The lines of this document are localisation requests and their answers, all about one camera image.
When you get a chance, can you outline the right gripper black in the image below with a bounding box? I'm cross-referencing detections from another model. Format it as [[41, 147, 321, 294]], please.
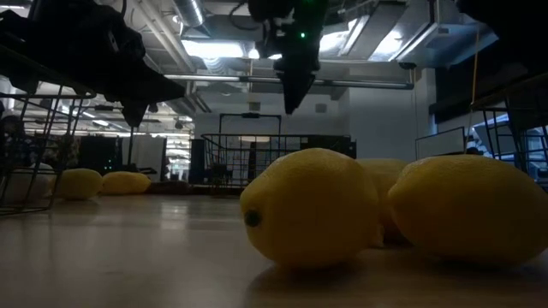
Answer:
[[247, 0, 331, 116]]

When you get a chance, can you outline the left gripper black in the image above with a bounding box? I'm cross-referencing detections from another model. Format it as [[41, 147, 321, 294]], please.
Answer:
[[12, 0, 186, 128]]

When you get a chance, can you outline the white partition panel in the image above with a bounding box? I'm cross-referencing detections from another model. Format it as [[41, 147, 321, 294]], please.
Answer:
[[121, 134, 168, 183]]

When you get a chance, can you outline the bright ceiling light panel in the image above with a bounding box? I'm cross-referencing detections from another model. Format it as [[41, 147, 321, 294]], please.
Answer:
[[246, 45, 283, 61], [182, 38, 245, 60]]

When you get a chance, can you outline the black server cabinet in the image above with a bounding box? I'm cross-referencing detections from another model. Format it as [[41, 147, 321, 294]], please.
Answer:
[[78, 135, 123, 175]]

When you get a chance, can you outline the long grey ceiling pipe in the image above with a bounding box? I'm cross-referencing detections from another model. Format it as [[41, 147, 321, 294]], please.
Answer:
[[164, 73, 415, 91]]

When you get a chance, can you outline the person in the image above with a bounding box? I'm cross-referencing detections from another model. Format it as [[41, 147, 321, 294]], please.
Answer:
[[0, 114, 27, 172]]

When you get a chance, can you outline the framed whiteboard panel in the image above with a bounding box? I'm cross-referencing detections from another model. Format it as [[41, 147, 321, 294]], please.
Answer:
[[414, 126, 467, 162]]

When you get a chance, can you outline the black rectangular frame stand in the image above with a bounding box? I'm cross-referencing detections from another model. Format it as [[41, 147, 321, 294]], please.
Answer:
[[217, 111, 283, 137]]

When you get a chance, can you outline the centre black wire basket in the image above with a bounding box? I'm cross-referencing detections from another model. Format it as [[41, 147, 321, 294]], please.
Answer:
[[200, 133, 357, 198]]

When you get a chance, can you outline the black wire basket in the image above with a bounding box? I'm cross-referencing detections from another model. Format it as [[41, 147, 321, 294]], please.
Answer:
[[0, 42, 98, 217], [200, 133, 357, 198], [470, 72, 548, 193]]

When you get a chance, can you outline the left black wire basket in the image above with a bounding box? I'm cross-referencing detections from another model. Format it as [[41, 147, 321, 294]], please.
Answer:
[[0, 42, 98, 217]]

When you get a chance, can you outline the round silver air duct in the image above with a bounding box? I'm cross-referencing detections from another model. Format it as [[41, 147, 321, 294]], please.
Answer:
[[170, 0, 206, 29]]

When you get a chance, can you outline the large rectangular metal duct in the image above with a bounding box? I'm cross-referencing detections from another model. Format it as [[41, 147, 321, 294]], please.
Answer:
[[337, 0, 500, 69]]

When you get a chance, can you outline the yellow hanging cable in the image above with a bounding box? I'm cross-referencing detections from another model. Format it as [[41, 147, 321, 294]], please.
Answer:
[[464, 25, 480, 153]]

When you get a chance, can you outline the right black wire basket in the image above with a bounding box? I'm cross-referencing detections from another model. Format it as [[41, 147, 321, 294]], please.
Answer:
[[470, 72, 548, 193]]

